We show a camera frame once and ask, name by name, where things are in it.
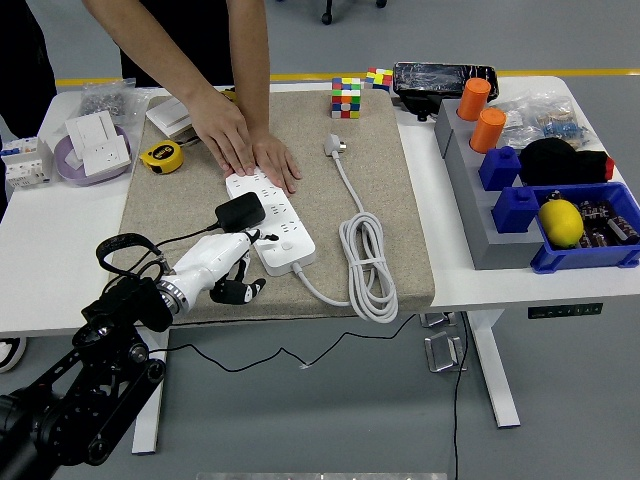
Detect colourful puzzle cube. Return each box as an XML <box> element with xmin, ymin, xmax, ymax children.
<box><xmin>329</xmin><ymin>76</ymin><xmax>363</xmax><ymax>121</ymax></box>
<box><xmin>363</xmin><ymin>67</ymin><xmax>395</xmax><ymax>94</ymax></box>

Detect person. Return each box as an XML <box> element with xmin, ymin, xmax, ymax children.
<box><xmin>119</xmin><ymin>0</ymin><xmax>236</xmax><ymax>89</ymax></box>
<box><xmin>0</xmin><ymin>0</ymin><xmax>59</xmax><ymax>211</ymax></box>

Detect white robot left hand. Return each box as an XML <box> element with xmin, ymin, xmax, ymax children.
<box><xmin>169</xmin><ymin>228</ymin><xmax>280</xmax><ymax>305</ymax></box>

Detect purple bowl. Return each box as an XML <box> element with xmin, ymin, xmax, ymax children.
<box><xmin>53</xmin><ymin>124</ymin><xmax>133</xmax><ymax>188</ymax></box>

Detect black fabric item red tip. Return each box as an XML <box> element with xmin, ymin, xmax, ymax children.
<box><xmin>518</xmin><ymin>138</ymin><xmax>615</xmax><ymax>187</ymax></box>

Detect clear bag blue parts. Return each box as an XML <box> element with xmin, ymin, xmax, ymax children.
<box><xmin>519</xmin><ymin>91</ymin><xmax>597</xmax><ymax>151</ymax></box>

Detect grey-brown mat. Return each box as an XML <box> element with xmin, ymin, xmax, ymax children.
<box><xmin>109</xmin><ymin>89</ymin><xmax>436</xmax><ymax>325</ymax></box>

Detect person's right hand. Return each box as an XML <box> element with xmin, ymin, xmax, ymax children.
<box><xmin>187</xmin><ymin>87</ymin><xmax>259</xmax><ymax>177</ymax></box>

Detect white wall switch panel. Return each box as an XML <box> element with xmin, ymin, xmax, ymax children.
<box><xmin>145</xmin><ymin>97</ymin><xmax>194</xmax><ymax>132</ymax></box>

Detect dark electronic parts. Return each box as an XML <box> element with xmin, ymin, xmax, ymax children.
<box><xmin>574</xmin><ymin>198</ymin><xmax>640</xmax><ymax>250</ymax></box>

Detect white circuit breaker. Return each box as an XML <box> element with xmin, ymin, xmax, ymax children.
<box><xmin>0</xmin><ymin>136</ymin><xmax>55</xmax><ymax>189</ymax></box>

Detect black film-wrapped box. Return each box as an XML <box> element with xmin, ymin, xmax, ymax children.
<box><xmin>392</xmin><ymin>61</ymin><xmax>500</xmax><ymax>124</ymax></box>

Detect yellow lemon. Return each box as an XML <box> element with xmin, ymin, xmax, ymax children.
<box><xmin>537</xmin><ymin>199</ymin><xmax>585</xmax><ymax>249</ymax></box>

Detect black hanging cable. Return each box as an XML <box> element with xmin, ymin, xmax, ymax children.
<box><xmin>451</xmin><ymin>312</ymin><xmax>472</xmax><ymax>480</ymax></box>

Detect white shoe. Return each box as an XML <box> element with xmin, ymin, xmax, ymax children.
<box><xmin>0</xmin><ymin>335</ymin><xmax>27</xmax><ymax>374</ymax></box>

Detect black table control panel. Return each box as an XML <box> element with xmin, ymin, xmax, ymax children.
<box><xmin>527</xmin><ymin>302</ymin><xmax>604</xmax><ymax>320</ymax></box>

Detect white three-pin plug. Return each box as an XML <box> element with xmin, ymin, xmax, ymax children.
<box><xmin>322</xmin><ymin>132</ymin><xmax>350</xmax><ymax>159</ymax></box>

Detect clear bag white parts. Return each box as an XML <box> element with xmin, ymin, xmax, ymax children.
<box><xmin>499</xmin><ymin>99</ymin><xmax>544</xmax><ymax>149</ymax></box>

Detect black plug adapter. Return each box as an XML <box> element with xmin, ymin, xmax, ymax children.
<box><xmin>213</xmin><ymin>191</ymin><xmax>267</xmax><ymax>234</ymax></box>

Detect person's left hand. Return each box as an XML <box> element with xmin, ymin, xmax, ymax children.
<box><xmin>249</xmin><ymin>133</ymin><xmax>303</xmax><ymax>195</ymax></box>

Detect white wall socket panel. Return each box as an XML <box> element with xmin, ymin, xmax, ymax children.
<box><xmin>79</xmin><ymin>135</ymin><xmax>132</xmax><ymax>177</ymax></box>

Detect clear bag metal screws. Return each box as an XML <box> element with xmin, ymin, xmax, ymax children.
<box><xmin>79</xmin><ymin>79</ymin><xmax>151</xmax><ymax>127</ymax></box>

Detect thin black adapter cord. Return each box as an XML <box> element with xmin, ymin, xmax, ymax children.
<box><xmin>152</xmin><ymin>222</ymin><xmax>424</xmax><ymax>374</ymax></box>

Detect blue plastic bin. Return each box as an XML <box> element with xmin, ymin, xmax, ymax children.
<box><xmin>529</xmin><ymin>181</ymin><xmax>640</xmax><ymax>275</ymax></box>

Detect metal bracket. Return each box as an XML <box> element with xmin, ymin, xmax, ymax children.
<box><xmin>423</xmin><ymin>332</ymin><xmax>469</xmax><ymax>374</ymax></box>
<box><xmin>418</xmin><ymin>312</ymin><xmax>457</xmax><ymax>329</ymax></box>

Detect blue plastic block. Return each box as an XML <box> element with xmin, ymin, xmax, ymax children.
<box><xmin>478</xmin><ymin>145</ymin><xmax>522</xmax><ymax>192</ymax></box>
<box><xmin>491</xmin><ymin>185</ymin><xmax>542</xmax><ymax>235</ymax></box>

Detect orange cylinder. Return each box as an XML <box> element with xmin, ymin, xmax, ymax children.
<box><xmin>468</xmin><ymin>108</ymin><xmax>508</xmax><ymax>155</ymax></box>
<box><xmin>457</xmin><ymin>77</ymin><xmax>493</xmax><ymax>122</ymax></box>

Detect grey stepped block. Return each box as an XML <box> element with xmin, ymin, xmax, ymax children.
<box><xmin>433</xmin><ymin>97</ymin><xmax>547</xmax><ymax>271</ymax></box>

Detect white power strip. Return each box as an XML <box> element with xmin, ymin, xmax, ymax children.
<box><xmin>224</xmin><ymin>167</ymin><xmax>317</xmax><ymax>277</ymax></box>

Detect white coiled power cord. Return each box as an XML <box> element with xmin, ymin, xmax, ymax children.
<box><xmin>292</xmin><ymin>149</ymin><xmax>400</xmax><ymax>325</ymax></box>

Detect white blank panel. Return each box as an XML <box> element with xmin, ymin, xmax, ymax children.
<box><xmin>66</xmin><ymin>110</ymin><xmax>120</xmax><ymax>151</ymax></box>

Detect black chair base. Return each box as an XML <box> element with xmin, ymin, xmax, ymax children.
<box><xmin>321</xmin><ymin>0</ymin><xmax>389</xmax><ymax>25</ymax></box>

